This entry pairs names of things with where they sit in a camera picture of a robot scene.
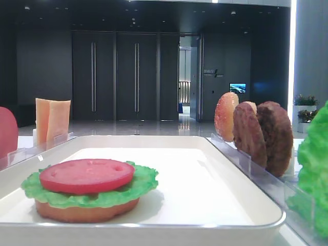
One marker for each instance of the right clear acrylic rack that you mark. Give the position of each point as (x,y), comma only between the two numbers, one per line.
(296,230)

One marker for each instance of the brown meat patty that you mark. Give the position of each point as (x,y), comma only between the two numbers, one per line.
(278,136)
(248,135)

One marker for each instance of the small blue wall screen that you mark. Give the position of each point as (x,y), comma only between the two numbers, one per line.
(238,88)

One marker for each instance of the green lettuce leaf on bread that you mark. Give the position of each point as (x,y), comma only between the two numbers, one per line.
(144,180)

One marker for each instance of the bottom bread slice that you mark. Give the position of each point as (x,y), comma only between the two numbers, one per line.
(83,215)

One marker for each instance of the far sugared bread bun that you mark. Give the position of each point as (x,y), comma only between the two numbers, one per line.
(223,119)

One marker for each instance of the left orange cheese slice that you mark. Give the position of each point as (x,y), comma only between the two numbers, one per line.
(42,119)

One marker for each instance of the orange cheese slice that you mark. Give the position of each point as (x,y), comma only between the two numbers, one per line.
(58,125)
(42,119)

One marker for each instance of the red tomato slice at left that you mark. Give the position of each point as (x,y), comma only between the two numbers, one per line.
(9,132)

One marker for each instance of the red tomato slice on lettuce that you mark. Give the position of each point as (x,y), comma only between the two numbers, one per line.
(86,176)

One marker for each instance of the clear acrylic rack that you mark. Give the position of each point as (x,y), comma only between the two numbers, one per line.
(11,155)
(296,230)

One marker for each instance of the white planter with flowers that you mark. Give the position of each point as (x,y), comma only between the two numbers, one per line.
(304,110)

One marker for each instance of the left clear acrylic rack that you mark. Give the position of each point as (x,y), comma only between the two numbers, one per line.
(11,155)

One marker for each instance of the large green lettuce leaf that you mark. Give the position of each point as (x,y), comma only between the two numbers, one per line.
(312,166)

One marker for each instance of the right orange cheese slice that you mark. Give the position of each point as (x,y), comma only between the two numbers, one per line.
(58,125)

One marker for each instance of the sugared bread bun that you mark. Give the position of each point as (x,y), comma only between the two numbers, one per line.
(223,119)
(253,105)

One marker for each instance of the white rectangular tray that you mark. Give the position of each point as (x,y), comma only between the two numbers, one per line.
(202,198)

